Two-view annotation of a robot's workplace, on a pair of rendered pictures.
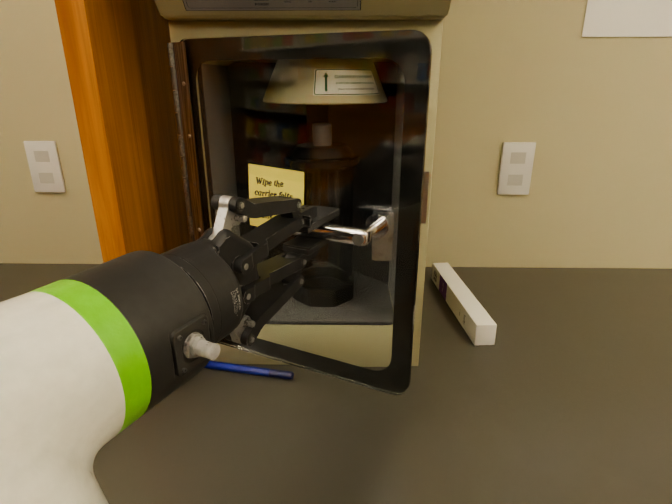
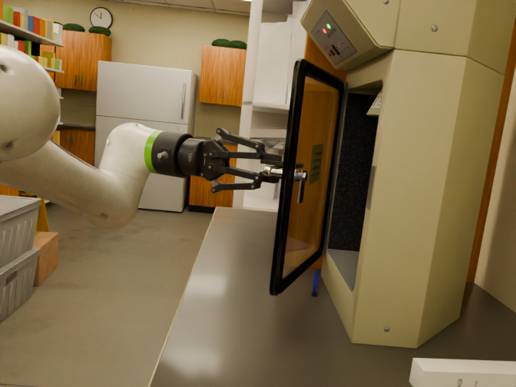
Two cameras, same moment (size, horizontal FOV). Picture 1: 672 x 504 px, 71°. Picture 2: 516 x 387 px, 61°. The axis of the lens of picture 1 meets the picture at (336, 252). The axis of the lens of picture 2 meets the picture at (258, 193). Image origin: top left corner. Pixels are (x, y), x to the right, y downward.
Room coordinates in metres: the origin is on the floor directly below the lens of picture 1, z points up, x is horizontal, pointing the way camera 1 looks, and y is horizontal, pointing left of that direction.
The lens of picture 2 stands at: (0.38, -0.79, 1.29)
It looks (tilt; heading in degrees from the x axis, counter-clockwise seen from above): 9 degrees down; 87
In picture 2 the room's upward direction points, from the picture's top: 6 degrees clockwise
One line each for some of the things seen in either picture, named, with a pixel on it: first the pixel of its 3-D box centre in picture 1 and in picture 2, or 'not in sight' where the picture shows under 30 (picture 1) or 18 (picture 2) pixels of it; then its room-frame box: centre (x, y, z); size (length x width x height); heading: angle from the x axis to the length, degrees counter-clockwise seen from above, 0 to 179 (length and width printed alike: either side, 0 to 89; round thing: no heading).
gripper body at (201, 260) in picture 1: (212, 285); (207, 159); (0.33, 0.09, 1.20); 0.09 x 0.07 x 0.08; 154
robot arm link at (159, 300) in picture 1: (139, 331); (175, 154); (0.26, 0.12, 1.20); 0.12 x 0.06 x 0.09; 64
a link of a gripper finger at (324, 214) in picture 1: (312, 218); (280, 163); (0.47, 0.02, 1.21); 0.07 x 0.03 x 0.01; 154
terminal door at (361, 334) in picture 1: (293, 220); (310, 176); (0.53, 0.05, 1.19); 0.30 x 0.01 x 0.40; 64
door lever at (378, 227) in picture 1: (337, 227); (283, 171); (0.47, 0.00, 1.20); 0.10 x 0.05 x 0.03; 64
